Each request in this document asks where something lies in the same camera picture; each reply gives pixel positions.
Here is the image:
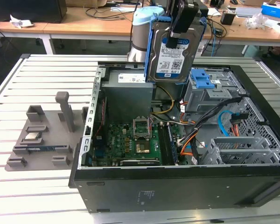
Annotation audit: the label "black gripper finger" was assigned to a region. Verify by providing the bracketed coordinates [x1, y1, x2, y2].
[165, 32, 180, 49]

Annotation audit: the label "hard disk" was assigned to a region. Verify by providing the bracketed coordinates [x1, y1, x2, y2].
[144, 13, 206, 85]

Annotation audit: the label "blue data wire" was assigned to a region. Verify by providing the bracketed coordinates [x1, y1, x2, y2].
[218, 109, 234, 138]

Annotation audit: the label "orange power wire black plug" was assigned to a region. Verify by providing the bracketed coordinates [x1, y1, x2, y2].
[230, 113, 249, 138]

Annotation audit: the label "grey metal disk bay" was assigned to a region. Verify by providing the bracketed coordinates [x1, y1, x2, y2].
[202, 136, 280, 165]

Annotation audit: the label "small black desktop computer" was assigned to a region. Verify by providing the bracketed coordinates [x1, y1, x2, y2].
[199, 3, 210, 18]

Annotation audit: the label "black pen holder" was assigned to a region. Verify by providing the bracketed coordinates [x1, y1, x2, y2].
[220, 11, 236, 25]

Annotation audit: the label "blue plastic drive latch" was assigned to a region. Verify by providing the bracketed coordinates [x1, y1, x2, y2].
[191, 68, 215, 89]

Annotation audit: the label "grey metal drive cage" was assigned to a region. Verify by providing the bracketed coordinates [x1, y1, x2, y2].
[184, 67, 248, 114]

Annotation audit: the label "clear plastic bags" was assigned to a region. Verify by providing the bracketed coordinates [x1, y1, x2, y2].
[245, 13, 271, 30]

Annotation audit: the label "grey power supply unit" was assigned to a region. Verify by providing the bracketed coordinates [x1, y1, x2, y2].
[100, 70, 154, 117]

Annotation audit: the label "blue cardboard box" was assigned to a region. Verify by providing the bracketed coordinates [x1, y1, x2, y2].
[261, 2, 280, 18]

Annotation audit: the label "RAM stick with blue label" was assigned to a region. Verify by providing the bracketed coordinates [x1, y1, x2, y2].
[167, 125, 179, 164]

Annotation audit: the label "green motherboard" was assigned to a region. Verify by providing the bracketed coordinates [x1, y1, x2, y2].
[91, 121, 185, 167]

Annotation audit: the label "CPU socket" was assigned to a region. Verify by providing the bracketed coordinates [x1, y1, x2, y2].
[135, 141, 152, 155]

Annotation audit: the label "black graphics card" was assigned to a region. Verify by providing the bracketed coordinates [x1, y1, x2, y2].
[120, 159, 161, 167]

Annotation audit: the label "large black computer tower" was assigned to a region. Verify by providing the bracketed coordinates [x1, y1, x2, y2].
[0, 0, 67, 23]

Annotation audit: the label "black open PC case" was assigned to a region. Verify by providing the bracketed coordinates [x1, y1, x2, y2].
[69, 61, 280, 214]

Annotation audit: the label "crumpled white paper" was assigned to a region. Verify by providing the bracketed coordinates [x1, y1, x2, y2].
[9, 14, 35, 28]

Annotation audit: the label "grey parts rack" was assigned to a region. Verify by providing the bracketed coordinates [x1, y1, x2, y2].
[4, 91, 89, 173]

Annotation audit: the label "silver CPU chip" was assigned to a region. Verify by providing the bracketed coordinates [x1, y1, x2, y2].
[24, 133, 42, 142]

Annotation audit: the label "yellow wire bundle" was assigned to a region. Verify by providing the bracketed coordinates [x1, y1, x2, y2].
[151, 85, 175, 115]

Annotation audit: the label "black cable bundle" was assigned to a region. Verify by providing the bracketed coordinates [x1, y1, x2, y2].
[177, 97, 249, 150]

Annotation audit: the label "metal socket cover frame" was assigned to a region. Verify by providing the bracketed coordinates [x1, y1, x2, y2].
[133, 116, 152, 139]

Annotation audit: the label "wooden desk white frame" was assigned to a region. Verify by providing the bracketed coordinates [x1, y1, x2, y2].
[0, 17, 49, 56]
[43, 7, 280, 56]

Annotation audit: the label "orange data cable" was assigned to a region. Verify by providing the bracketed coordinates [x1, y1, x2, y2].
[180, 137, 201, 157]

